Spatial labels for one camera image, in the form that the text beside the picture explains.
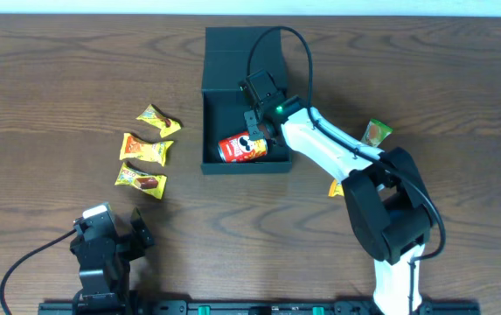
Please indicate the green snack packet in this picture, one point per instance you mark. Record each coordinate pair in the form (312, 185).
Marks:
(376, 132)

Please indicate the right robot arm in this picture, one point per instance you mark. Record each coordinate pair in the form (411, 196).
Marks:
(388, 205)

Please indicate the orange-yellow biscuit packet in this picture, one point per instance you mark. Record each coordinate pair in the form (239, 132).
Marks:
(336, 189)

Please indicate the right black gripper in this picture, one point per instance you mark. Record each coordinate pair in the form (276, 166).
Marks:
(252, 129)

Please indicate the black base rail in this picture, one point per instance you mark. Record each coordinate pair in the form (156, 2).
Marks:
(345, 307)

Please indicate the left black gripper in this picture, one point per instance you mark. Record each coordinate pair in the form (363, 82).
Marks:
(140, 226)

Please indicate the yellow peanut butter packet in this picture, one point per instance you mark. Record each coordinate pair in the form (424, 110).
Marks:
(133, 147)

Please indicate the dark green open gift box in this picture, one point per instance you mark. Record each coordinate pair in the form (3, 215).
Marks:
(224, 104)

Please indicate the yellow Apollo cake packet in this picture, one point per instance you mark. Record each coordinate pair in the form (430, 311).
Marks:
(153, 185)

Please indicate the red Pringles can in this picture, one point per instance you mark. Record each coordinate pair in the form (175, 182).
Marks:
(241, 149)

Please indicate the yellow chocolate cake packet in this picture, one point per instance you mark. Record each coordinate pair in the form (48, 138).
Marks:
(153, 116)

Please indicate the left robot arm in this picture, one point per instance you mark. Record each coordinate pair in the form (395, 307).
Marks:
(106, 294)

